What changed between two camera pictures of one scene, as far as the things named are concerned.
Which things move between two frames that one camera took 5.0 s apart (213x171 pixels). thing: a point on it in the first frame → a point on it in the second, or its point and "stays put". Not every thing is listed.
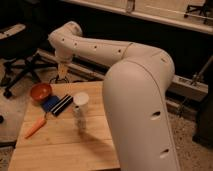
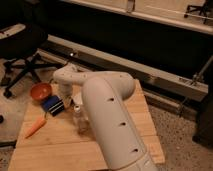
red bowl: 40,91 stays put
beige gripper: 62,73 → 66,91
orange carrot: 36,127 stays put
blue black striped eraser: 55,105 stays put
